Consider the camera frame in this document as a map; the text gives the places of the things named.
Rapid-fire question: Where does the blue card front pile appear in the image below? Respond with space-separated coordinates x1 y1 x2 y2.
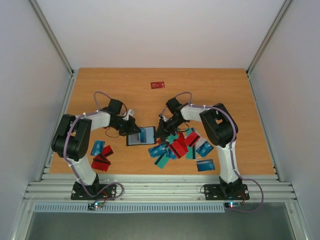
137 127 148 144

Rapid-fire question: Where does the black leather card holder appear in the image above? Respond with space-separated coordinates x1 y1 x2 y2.
126 126 157 146

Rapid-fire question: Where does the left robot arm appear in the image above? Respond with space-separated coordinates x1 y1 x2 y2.
51 98 141 199

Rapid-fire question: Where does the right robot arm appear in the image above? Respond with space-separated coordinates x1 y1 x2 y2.
154 97 242 198

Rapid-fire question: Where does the teal VIP card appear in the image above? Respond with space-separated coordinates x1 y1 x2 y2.
167 134 179 144

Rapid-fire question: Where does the red stripe card centre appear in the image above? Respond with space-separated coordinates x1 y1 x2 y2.
169 139 188 159

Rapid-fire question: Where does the blue VIP card left pile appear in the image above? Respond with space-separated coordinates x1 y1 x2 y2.
148 144 167 158

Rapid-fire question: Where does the small red card left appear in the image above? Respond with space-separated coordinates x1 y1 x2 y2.
100 145 114 158

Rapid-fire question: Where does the blue card left group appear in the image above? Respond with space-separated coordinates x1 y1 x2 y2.
90 140 105 156

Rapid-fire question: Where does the teal stripe card upper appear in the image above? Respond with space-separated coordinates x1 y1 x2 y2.
185 145 197 160

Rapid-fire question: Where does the blue card right pile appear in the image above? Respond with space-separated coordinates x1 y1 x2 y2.
196 141 214 158

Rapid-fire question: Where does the large red card left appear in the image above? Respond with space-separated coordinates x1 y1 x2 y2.
91 154 111 172

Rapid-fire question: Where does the lone red card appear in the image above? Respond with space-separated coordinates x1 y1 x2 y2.
150 81 165 90

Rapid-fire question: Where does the blue stripe card right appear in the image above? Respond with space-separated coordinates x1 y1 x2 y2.
196 159 216 172

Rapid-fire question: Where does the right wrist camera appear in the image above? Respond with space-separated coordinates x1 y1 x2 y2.
158 113 168 122

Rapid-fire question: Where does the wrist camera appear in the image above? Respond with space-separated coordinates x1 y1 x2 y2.
122 109 135 121
158 113 168 122

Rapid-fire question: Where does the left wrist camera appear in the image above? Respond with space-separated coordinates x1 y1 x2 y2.
122 109 135 121

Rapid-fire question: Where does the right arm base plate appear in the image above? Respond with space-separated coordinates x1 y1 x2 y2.
203 184 250 201

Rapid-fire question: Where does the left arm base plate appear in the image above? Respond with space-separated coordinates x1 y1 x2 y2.
70 182 117 201

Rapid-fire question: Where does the aluminium rail frame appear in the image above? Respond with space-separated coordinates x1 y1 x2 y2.
23 174 297 203

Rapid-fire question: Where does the grey cable duct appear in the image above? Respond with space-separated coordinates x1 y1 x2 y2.
34 202 225 214

